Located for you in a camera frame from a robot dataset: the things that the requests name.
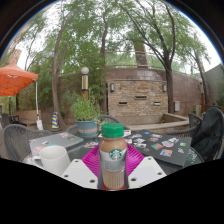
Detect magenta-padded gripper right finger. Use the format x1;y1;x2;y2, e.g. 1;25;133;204
124;143;167;190

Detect green-capped coffee drink bottle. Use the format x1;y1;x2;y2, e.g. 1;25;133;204
98;122;128;191

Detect orange patio umbrella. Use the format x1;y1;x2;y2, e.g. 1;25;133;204
0;61;44;131

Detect dark-trunked tree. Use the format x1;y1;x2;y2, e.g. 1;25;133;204
126;0;201;114

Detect white ceramic mug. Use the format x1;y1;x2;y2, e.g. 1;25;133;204
32;145;72;177

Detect black laptop with stickers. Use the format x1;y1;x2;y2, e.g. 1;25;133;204
124;129;193;167

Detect green plant in teal pot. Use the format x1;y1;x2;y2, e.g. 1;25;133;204
69;96;103;139

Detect black jacket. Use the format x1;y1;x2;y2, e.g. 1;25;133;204
192;107;224;161

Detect blue yellow striped cone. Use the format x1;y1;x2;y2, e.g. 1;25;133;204
51;111;61;130

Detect grey laptop with stickers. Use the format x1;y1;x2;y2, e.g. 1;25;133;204
28;132;84;158

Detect small colourful printed card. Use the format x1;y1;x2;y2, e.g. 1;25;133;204
83;141;100;149

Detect globe-topped lamp post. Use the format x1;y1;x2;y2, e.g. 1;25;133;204
80;66;90;101

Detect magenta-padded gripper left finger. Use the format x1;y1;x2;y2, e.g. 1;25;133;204
61;144;103;190

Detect leaning grey-trunked tree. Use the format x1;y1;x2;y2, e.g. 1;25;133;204
39;0;111;131

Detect stone brick fountain wall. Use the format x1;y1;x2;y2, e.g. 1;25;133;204
105;68;189;131

